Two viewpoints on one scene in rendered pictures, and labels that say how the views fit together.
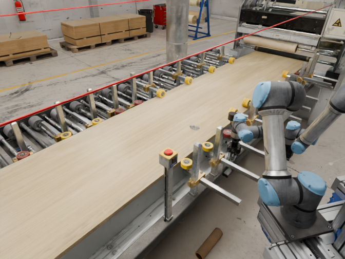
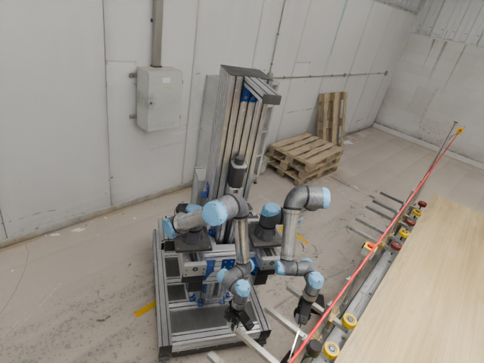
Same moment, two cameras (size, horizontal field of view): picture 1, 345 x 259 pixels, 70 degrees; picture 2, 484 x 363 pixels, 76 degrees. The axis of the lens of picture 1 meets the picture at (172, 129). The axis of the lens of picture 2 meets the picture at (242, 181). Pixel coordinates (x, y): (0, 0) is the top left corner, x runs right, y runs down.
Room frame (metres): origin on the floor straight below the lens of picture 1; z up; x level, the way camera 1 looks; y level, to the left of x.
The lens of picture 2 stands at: (2.41, -1.01, 2.36)
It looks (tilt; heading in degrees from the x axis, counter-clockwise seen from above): 29 degrees down; 173
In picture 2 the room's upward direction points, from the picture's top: 12 degrees clockwise
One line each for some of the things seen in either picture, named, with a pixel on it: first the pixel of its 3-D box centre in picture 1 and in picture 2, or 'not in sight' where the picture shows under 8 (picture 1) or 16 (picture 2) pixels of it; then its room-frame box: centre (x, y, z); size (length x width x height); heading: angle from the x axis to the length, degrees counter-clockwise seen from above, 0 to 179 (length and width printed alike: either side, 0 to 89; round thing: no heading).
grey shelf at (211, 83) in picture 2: not in sight; (235, 136); (-1.59, -0.77, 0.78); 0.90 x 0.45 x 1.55; 135
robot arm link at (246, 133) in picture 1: (247, 132); (305, 269); (1.19, -0.44, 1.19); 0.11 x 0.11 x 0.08; 5
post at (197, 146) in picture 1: (195, 172); (336, 305); (1.16, -0.15, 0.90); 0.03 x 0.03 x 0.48; 49
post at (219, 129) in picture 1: (216, 154); (317, 331); (1.35, -0.31, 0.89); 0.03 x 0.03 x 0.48; 49
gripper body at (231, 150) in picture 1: (234, 144); (305, 303); (1.29, -0.41, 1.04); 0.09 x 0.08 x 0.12; 159
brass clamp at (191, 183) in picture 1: (196, 179); (330, 315); (1.18, -0.17, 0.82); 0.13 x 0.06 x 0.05; 139
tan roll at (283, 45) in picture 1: (283, 45); not in sight; (3.68, -1.59, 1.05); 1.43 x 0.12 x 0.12; 49
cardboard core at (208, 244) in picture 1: (209, 243); not in sight; (1.20, -0.33, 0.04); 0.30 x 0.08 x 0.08; 139
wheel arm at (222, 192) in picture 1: (209, 185); (315, 307); (1.13, -0.25, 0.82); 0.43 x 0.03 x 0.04; 49
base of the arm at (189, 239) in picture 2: not in sight; (192, 231); (0.88, -1.07, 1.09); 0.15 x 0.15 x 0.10
